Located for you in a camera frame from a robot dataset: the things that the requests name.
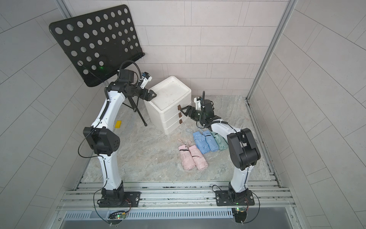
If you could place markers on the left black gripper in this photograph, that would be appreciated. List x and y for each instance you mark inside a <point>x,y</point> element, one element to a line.
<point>148,98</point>

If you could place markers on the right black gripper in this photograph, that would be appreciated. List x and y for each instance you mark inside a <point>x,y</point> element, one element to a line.
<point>193,115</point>

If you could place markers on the white three-drawer cabinet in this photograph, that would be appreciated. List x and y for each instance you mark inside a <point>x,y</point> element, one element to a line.
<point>164,109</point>

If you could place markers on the pink umbrella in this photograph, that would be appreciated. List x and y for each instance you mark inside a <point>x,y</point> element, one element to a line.
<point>197,156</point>
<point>186,157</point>

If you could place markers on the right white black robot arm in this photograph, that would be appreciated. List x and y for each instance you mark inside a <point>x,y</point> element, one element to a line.
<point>242,147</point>

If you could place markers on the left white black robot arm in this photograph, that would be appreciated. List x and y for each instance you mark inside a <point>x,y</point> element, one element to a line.
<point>104,142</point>

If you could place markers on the blue folded umbrella left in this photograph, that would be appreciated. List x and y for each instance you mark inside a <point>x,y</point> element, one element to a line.
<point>201,142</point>

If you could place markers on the blue folded umbrella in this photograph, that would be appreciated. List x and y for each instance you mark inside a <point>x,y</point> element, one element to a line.
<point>213,146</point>
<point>201,142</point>

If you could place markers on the blue folded umbrella right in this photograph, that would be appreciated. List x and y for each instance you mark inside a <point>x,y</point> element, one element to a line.
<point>213,146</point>

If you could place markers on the green folded umbrella left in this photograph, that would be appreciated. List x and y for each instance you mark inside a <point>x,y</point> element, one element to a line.
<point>221,142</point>

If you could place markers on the yellow small block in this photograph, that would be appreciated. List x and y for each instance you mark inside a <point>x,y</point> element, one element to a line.
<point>118,124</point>

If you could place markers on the black perforated music stand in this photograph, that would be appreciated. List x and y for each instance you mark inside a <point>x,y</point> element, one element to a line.
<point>101,44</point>

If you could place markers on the right circuit board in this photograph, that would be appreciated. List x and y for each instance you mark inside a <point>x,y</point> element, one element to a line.
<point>239,215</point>

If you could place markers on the circuit board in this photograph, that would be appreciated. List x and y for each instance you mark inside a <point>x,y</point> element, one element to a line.
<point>239,215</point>
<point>117,217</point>

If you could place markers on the left circuit board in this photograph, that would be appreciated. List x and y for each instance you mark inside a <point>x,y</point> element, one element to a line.
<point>117,217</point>

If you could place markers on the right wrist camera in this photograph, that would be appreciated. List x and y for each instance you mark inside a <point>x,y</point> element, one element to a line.
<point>197,101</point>

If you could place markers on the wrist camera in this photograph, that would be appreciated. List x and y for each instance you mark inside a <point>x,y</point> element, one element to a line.
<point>144,80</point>
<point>197,101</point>

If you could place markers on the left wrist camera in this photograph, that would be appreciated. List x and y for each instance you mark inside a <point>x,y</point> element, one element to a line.
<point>144,80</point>

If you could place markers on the aluminium mounting rail frame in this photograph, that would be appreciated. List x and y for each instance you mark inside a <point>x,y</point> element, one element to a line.
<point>274,205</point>

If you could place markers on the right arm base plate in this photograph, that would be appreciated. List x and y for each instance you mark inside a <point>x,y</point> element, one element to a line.
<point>230,198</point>

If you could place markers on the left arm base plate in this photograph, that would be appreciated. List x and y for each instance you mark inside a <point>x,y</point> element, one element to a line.
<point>129,199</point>

